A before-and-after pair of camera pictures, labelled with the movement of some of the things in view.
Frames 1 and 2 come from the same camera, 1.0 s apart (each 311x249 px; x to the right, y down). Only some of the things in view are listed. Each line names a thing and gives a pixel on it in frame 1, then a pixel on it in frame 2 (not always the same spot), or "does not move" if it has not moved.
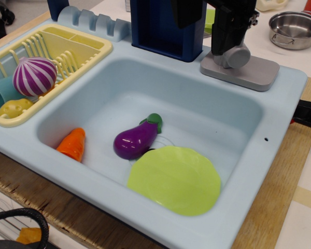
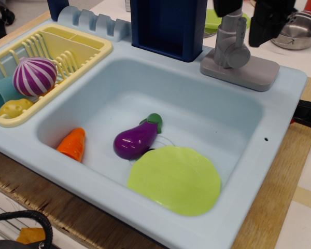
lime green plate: x=178 y=179 does not move
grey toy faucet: x=238 y=67 does not move
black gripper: x=232 y=18 → x=267 y=19
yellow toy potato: x=14 y=108 does not move
